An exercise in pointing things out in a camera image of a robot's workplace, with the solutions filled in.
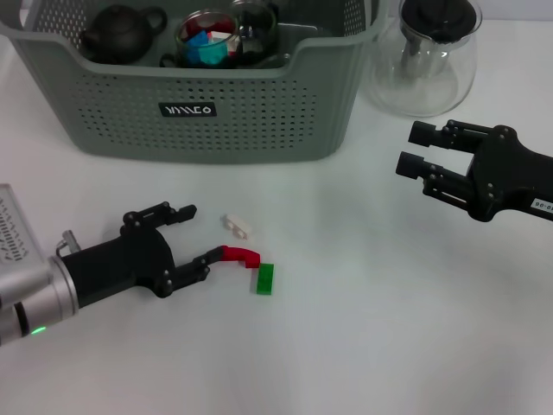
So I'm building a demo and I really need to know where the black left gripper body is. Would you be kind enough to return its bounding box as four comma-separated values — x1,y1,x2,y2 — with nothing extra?
60,210,177,311

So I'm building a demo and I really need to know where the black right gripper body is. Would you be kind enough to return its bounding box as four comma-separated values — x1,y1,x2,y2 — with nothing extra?
465,124,553,223

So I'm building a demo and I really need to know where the dark red curved toy piece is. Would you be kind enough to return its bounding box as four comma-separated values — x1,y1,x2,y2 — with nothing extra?
220,245,262,271

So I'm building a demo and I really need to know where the glass teacup with black base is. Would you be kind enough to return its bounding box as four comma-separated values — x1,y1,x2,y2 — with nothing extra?
174,10,243,70
160,42,243,71
232,0,291,69

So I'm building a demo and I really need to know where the teal square plate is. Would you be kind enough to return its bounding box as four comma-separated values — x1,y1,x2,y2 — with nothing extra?
198,41,229,67

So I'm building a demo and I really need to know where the blue square plate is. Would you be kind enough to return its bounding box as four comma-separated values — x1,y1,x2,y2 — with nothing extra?
185,33,209,64

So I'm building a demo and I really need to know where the white two-stud toy brick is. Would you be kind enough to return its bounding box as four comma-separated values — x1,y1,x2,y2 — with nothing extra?
209,29,242,56

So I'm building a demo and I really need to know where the small white toy block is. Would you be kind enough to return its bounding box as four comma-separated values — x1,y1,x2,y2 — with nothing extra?
220,212,253,240

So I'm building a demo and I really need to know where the grey-green perforated storage bin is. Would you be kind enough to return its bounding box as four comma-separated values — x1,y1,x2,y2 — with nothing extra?
0,0,390,164

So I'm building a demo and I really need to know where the clear glass carafe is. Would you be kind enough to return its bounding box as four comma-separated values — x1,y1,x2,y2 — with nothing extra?
370,0,484,118

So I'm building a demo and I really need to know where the long green toy brick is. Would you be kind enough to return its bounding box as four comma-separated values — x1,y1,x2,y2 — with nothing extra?
255,262,277,296

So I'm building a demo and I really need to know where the black carafe lid with strainer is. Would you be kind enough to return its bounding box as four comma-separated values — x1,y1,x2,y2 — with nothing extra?
399,0,484,79

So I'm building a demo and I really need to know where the black clay teapot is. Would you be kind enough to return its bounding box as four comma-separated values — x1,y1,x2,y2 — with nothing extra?
80,3,168,65

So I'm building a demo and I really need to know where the silver left arm cable connector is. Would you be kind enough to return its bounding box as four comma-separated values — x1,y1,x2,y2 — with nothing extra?
55,230,84,259

